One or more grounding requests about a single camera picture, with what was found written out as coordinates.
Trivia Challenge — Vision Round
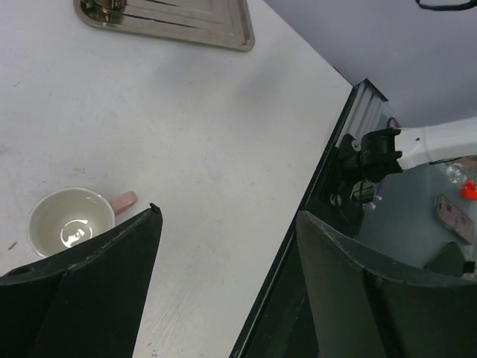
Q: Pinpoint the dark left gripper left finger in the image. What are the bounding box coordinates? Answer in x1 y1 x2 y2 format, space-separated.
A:
1 204 163 357

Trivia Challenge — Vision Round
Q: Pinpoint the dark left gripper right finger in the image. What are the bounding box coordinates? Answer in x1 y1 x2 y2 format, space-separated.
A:
296 211 476 357

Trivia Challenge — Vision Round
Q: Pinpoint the pink ceramic mug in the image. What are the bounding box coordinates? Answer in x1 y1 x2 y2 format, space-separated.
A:
28 187 138 257

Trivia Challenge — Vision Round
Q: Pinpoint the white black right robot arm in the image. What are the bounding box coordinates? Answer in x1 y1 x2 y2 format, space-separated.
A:
359 117 476 183

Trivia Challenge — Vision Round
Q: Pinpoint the clear plastic cup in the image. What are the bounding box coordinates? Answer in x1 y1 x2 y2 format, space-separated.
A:
446 163 467 184

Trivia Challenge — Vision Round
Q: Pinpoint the metal serving tray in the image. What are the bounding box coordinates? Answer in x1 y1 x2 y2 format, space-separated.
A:
74 0 255 51

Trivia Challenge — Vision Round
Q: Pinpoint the aluminium rail frame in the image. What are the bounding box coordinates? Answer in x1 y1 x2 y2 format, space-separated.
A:
335 79 389 147

